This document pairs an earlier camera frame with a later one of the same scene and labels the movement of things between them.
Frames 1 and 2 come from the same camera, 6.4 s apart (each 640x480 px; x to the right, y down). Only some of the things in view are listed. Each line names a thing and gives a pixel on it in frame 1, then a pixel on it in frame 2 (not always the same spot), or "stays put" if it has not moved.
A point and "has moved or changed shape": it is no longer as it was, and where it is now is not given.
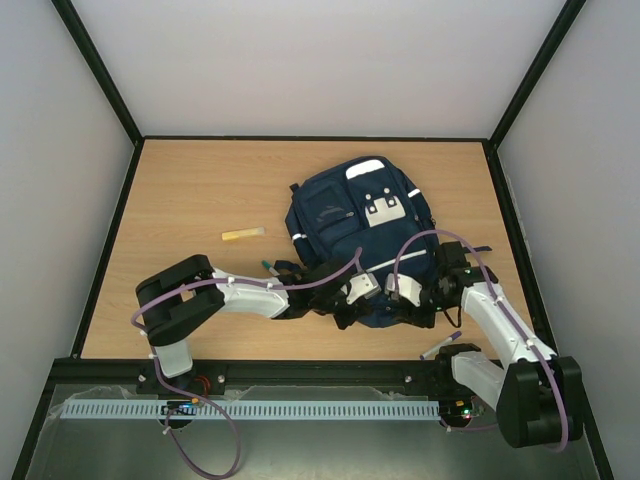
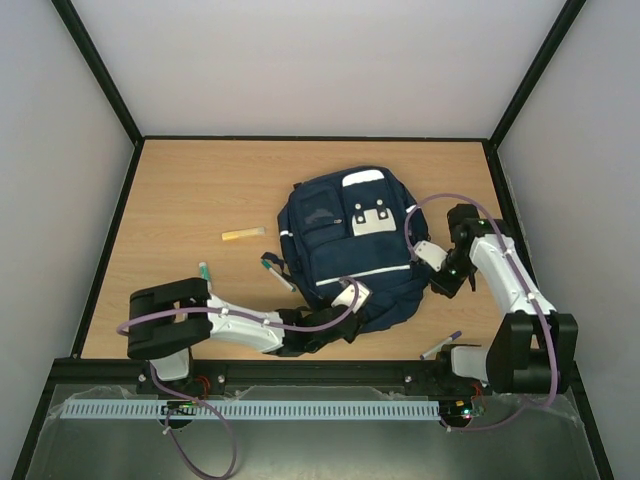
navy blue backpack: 371,210 has moved or changed shape
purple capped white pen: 434,351 stays put
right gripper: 417,310 -> 442,282
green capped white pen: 269,267 stays put
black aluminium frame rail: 256,373 stays put
